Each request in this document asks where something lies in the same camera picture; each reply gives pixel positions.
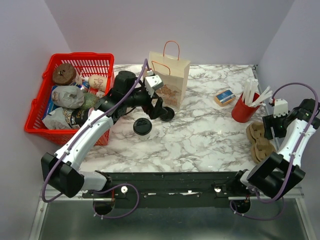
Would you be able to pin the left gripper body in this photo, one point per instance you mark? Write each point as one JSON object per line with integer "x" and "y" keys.
{"x": 148, "y": 109}

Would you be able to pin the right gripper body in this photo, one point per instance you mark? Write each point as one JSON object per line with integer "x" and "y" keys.
{"x": 279, "y": 124}

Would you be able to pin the black coffee cup lid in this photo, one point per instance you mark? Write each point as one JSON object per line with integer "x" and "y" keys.
{"x": 142, "y": 126}

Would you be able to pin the white paper coffee cup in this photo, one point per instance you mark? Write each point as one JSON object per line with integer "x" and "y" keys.
{"x": 144, "y": 137}

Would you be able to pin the paper takeout bag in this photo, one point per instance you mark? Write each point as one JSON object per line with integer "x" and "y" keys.
{"x": 174, "y": 73}

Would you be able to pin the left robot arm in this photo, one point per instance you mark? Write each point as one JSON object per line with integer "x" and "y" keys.
{"x": 61, "y": 169}

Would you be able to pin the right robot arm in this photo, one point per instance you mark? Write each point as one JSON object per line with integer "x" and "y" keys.
{"x": 278, "y": 143}

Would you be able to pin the cardboard cup carrier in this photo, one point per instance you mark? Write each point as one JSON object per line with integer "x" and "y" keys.
{"x": 261, "y": 147}

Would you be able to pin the red straw cup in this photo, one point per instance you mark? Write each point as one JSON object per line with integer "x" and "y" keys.
{"x": 242, "y": 113}

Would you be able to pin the white wrapped straws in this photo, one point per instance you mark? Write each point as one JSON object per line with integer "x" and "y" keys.
{"x": 248, "y": 94}

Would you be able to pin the blue orange card box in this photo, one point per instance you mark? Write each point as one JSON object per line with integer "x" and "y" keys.
{"x": 224, "y": 98}

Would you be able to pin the beige printed bottle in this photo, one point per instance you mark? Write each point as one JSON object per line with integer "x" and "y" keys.
{"x": 97, "y": 81}

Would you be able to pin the green avocado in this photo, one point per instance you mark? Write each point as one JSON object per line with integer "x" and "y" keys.
{"x": 90, "y": 100}

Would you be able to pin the red plastic basket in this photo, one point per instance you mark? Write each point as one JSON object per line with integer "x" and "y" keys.
{"x": 88, "y": 63}

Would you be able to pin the black food cup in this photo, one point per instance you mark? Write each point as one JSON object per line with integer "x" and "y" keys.
{"x": 78, "y": 117}

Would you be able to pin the grey crumpled bag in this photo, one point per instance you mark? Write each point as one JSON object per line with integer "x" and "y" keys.
{"x": 70, "y": 97}

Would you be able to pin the silver snack bag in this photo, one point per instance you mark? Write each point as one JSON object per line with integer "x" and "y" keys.
{"x": 58, "y": 119}

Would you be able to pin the blue flat package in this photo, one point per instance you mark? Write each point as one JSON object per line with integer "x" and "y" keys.
{"x": 50, "y": 104}

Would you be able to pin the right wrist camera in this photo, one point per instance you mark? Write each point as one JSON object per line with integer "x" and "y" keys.
{"x": 280, "y": 107}

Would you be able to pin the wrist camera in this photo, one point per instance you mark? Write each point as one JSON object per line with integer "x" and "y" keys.
{"x": 280, "y": 107}
{"x": 153, "y": 83}

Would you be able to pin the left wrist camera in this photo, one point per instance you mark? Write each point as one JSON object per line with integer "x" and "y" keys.
{"x": 153, "y": 83}

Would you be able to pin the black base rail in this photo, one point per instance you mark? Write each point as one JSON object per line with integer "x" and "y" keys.
{"x": 173, "y": 190}

